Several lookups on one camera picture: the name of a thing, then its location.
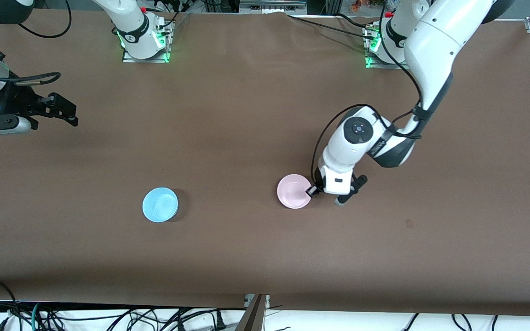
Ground orange object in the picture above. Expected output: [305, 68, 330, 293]
[350, 0, 385, 12]

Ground brown table cover sheet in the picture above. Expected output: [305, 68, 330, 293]
[0, 9, 530, 318]

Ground aluminium profile beam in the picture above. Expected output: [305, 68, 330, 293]
[235, 294, 268, 331]

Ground long black table cable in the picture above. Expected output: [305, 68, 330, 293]
[286, 15, 378, 41]

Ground short black table cable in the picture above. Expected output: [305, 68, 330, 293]
[336, 13, 376, 30]

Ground grey metal device box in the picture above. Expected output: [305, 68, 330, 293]
[240, 0, 307, 14]

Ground small metal bracket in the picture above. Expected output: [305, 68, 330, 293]
[244, 294, 270, 308]

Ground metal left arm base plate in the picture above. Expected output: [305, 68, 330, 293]
[364, 23, 414, 69]

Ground pink bowl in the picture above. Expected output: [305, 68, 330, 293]
[277, 174, 312, 210]

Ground blue bowl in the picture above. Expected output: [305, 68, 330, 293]
[142, 187, 179, 223]

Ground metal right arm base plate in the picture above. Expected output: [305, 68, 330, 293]
[122, 18, 172, 63]

